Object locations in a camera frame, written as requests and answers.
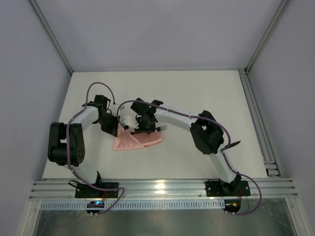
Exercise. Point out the slotted grey cable duct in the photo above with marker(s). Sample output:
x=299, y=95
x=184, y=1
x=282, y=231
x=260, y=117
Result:
x=137, y=204

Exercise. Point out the aluminium front rail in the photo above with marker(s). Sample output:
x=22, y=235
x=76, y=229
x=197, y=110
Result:
x=160, y=189

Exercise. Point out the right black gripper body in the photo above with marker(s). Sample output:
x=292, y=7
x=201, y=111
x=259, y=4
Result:
x=145, y=129

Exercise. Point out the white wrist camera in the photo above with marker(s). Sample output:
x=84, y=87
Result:
x=129, y=122
x=114, y=109

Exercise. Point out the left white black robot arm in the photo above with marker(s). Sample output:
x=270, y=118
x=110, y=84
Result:
x=66, y=145

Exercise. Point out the left black controller board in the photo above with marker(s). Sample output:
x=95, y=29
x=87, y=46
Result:
x=93, y=208

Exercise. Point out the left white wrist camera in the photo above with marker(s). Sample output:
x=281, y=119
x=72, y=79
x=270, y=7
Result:
x=114, y=109

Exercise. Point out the right black controller board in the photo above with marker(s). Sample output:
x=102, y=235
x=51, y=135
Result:
x=231, y=206

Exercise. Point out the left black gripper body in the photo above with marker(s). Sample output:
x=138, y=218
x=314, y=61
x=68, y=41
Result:
x=112, y=127

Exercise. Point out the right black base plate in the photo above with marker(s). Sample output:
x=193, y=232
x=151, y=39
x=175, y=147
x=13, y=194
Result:
x=218, y=188

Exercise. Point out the aluminium corner post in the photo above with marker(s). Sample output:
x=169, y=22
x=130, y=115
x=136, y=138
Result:
x=272, y=25
x=44, y=22

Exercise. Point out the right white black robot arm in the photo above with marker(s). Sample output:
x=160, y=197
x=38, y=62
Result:
x=206, y=132

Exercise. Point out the black handled fork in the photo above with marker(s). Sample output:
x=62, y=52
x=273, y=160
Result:
x=161, y=128

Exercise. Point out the black handled knife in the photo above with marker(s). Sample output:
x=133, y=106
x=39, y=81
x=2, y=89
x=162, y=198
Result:
x=231, y=145

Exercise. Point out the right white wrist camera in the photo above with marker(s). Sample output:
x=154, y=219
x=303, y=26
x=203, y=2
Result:
x=129, y=122

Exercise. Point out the right aluminium corner post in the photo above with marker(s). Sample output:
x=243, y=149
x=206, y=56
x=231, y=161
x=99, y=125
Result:
x=272, y=25

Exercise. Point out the right aluminium side rail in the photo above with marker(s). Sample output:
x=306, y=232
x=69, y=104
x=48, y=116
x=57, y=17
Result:
x=268, y=153

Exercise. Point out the black controller board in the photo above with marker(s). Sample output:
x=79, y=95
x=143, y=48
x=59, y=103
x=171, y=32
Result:
x=231, y=206
x=93, y=208

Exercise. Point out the pink cloth napkin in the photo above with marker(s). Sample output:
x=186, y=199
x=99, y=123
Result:
x=127, y=141

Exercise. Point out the left aluminium corner post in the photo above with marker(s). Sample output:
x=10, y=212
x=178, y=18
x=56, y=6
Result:
x=44, y=22

